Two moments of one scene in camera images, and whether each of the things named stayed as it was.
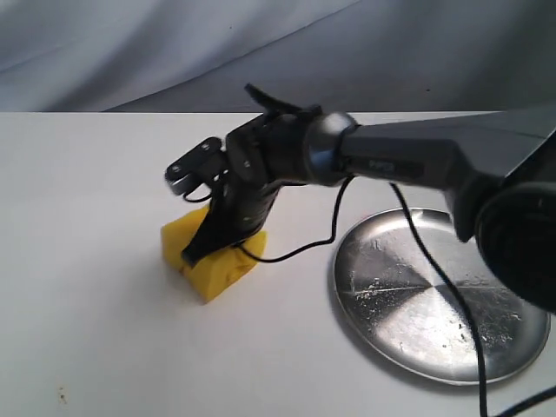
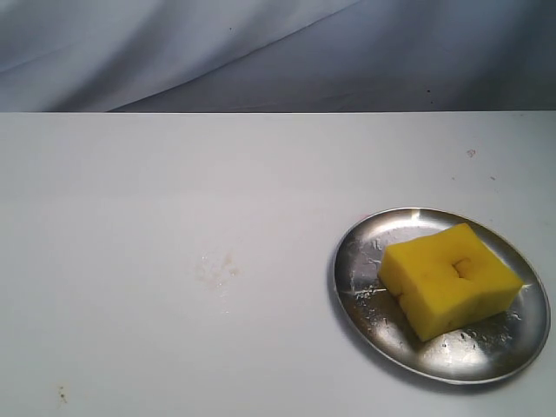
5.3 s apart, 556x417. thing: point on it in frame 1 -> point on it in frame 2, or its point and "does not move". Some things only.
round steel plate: [393, 298] does not move
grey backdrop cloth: [344, 56] does not move
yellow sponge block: [210, 276] -> [447, 281]
